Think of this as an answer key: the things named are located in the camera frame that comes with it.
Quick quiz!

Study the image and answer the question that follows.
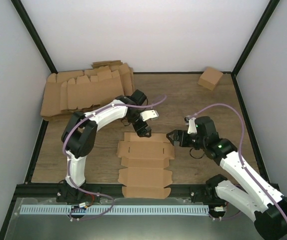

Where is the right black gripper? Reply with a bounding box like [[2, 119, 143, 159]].
[[166, 129, 207, 150]]

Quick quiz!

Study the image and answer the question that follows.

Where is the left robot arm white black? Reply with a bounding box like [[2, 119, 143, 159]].
[[57, 90, 152, 203]]

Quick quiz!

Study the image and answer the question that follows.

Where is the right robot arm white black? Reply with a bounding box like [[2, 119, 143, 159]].
[[166, 116, 287, 240]]

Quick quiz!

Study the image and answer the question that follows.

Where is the folded brown cardboard box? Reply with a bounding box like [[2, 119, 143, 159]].
[[197, 67, 224, 91]]

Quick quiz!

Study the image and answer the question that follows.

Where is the stack of flat cardboard boxes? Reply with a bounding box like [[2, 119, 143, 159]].
[[40, 60, 135, 121]]

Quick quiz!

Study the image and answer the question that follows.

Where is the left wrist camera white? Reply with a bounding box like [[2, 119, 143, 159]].
[[140, 109, 159, 122]]

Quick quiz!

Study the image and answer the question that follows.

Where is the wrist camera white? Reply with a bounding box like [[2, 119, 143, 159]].
[[184, 116, 197, 134], [140, 109, 159, 122]]

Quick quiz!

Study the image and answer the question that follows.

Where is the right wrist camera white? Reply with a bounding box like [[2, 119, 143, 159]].
[[184, 116, 197, 134]]

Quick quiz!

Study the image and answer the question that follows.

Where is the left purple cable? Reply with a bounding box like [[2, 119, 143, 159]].
[[61, 94, 168, 222]]

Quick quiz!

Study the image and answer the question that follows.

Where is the purple cable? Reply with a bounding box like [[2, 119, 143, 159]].
[[61, 94, 168, 222], [184, 103, 287, 240]]

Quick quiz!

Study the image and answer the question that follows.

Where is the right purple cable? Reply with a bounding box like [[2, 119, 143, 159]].
[[184, 103, 287, 240]]

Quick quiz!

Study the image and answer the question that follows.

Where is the light blue slotted cable duct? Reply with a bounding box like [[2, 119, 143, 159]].
[[19, 204, 209, 216]]

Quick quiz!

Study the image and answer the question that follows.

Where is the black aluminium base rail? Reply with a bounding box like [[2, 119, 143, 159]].
[[13, 183, 215, 203]]

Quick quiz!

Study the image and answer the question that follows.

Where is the black enclosure frame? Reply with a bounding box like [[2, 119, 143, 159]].
[[0, 0, 287, 240]]

